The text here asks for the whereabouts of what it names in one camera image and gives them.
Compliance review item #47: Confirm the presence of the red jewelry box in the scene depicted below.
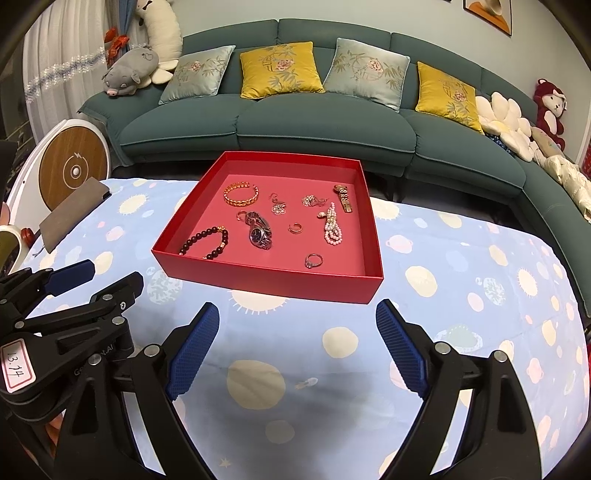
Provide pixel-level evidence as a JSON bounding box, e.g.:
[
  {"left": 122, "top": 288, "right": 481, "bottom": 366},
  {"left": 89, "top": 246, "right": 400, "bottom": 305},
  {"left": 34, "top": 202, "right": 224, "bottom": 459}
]
[{"left": 151, "top": 151, "right": 385, "bottom": 304}]

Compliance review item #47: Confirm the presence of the white long plush toy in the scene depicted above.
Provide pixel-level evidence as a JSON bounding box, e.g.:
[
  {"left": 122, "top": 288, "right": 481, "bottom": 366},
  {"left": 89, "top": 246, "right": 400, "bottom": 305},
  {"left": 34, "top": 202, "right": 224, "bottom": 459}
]
[{"left": 135, "top": 0, "right": 184, "bottom": 84}]

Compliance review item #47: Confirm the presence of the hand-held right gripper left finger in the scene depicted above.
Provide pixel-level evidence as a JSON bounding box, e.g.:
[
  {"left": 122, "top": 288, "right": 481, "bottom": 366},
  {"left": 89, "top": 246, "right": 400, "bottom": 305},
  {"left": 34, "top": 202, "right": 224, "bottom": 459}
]
[{"left": 54, "top": 302, "right": 221, "bottom": 480}]

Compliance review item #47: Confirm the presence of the dark bead bracelet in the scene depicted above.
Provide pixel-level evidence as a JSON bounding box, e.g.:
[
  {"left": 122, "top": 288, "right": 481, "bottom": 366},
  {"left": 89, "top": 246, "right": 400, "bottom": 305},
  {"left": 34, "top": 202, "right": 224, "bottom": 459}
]
[{"left": 179, "top": 226, "right": 230, "bottom": 259}]

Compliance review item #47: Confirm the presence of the white-framed mirror with pink ears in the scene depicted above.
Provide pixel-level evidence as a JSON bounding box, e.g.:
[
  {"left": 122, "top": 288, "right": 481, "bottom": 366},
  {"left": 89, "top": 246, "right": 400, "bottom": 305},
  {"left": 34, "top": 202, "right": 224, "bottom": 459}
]
[{"left": 0, "top": 224, "right": 33, "bottom": 278}]

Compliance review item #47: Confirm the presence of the white machine with wooden disc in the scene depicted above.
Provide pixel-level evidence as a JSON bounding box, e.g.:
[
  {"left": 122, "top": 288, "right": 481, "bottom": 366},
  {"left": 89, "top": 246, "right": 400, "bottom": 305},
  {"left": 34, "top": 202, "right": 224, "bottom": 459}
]
[{"left": 4, "top": 117, "right": 112, "bottom": 227}]

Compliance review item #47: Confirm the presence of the cream quilted cushion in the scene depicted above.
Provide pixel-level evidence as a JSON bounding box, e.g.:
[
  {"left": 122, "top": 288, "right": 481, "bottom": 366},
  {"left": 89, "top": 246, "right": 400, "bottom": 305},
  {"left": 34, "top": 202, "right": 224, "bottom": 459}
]
[{"left": 538, "top": 154, "right": 591, "bottom": 210}]

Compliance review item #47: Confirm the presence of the red curtain ornament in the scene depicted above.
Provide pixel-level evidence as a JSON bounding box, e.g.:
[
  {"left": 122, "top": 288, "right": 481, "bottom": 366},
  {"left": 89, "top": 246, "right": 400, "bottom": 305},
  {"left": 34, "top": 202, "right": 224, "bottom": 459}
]
[{"left": 104, "top": 27, "right": 131, "bottom": 65}]

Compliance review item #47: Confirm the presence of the gold wristwatch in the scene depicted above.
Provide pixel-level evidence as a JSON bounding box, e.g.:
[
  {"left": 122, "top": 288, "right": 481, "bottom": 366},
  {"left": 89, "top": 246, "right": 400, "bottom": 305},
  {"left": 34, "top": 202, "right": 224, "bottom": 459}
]
[{"left": 333, "top": 184, "right": 354, "bottom": 214}]

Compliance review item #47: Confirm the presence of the grey pig plush toy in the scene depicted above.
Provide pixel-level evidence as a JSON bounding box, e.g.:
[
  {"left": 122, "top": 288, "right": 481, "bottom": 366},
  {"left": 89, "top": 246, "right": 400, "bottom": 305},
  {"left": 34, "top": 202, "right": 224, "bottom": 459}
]
[{"left": 102, "top": 44, "right": 160, "bottom": 99}]

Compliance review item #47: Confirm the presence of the red monkey plush toy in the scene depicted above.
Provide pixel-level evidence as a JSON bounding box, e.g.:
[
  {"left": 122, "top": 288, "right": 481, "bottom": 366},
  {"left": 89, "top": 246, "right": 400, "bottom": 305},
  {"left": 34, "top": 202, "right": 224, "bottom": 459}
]
[{"left": 533, "top": 78, "right": 568, "bottom": 151}]

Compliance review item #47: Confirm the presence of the blue planet-print tablecloth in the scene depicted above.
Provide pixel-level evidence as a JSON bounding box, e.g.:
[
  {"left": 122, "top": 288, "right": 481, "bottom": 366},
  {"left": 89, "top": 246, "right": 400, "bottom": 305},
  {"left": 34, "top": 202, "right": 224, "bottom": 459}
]
[{"left": 14, "top": 178, "right": 589, "bottom": 480}]

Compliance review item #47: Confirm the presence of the silver wristwatch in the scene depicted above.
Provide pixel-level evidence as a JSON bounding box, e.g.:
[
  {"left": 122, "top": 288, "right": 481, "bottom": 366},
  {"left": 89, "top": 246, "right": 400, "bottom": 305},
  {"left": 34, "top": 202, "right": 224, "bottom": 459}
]
[{"left": 245, "top": 211, "right": 274, "bottom": 251}]

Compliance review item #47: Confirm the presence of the framed wall picture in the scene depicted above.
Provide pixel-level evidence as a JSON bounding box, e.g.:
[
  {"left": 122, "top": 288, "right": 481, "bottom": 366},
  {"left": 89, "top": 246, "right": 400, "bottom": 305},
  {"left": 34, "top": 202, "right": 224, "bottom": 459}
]
[{"left": 463, "top": 0, "right": 513, "bottom": 37}]

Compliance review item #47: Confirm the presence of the white sheer curtain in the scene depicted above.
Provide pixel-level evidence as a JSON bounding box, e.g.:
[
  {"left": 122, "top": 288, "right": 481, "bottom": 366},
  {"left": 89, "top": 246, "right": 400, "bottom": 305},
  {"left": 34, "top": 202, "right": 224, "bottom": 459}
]
[{"left": 21, "top": 0, "right": 139, "bottom": 144}]

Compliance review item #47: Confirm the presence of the brown notebook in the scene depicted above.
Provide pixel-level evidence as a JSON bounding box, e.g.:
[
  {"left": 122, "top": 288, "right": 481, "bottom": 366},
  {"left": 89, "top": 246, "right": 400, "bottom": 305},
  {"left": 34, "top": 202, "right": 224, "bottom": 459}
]
[{"left": 38, "top": 178, "right": 112, "bottom": 253}]

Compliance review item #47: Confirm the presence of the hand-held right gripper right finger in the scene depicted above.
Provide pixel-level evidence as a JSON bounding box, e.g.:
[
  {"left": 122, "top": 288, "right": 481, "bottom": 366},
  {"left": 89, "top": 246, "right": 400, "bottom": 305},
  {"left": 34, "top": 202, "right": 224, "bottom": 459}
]
[{"left": 375, "top": 299, "right": 540, "bottom": 480}]

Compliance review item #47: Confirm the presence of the yellow embroidered cushion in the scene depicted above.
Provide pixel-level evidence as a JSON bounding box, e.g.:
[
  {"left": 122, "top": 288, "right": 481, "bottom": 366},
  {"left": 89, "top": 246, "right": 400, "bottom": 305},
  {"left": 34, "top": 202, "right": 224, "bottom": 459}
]
[
  {"left": 240, "top": 41, "right": 326, "bottom": 100},
  {"left": 414, "top": 61, "right": 485, "bottom": 134}
]

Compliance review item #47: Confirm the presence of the gold bangle bracelet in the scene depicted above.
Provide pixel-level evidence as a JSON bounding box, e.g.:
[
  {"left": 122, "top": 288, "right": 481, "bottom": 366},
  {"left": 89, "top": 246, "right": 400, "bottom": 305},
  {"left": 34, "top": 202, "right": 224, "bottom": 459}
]
[{"left": 224, "top": 182, "right": 258, "bottom": 207}]

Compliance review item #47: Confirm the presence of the beige small cushion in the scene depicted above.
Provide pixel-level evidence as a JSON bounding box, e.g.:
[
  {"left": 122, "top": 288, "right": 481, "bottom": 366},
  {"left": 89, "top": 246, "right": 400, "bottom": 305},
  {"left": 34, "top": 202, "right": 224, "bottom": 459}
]
[{"left": 531, "top": 127, "right": 566, "bottom": 158}]

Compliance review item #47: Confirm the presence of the pale green embroidered cushion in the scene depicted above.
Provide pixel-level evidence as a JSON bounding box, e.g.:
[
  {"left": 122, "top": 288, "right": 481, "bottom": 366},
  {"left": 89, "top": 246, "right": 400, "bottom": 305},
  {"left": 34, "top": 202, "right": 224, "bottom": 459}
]
[
  {"left": 322, "top": 38, "right": 411, "bottom": 113},
  {"left": 158, "top": 45, "right": 236, "bottom": 106}
]

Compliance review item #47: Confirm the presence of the white flower cushion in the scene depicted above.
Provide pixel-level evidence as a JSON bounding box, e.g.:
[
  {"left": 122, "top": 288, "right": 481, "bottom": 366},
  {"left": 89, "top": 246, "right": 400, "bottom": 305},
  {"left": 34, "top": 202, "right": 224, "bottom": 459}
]
[{"left": 475, "top": 91, "right": 539, "bottom": 161}]

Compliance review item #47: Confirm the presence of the green sofa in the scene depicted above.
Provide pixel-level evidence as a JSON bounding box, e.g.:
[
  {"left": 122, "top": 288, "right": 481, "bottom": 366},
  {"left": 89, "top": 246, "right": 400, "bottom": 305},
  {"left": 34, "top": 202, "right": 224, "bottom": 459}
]
[{"left": 78, "top": 18, "right": 591, "bottom": 319}]

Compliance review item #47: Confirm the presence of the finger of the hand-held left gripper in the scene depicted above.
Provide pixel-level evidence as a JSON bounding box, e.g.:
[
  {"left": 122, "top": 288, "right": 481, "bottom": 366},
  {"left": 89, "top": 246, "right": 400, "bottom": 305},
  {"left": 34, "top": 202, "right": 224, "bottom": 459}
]
[
  {"left": 0, "top": 259, "right": 97, "bottom": 321},
  {"left": 18, "top": 271, "right": 145, "bottom": 334}
]

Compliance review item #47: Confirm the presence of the pearl bracelet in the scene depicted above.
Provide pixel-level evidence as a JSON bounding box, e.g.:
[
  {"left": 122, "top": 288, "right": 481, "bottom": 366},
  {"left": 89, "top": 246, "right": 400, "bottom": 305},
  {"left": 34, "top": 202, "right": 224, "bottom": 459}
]
[{"left": 318, "top": 202, "right": 345, "bottom": 246}]

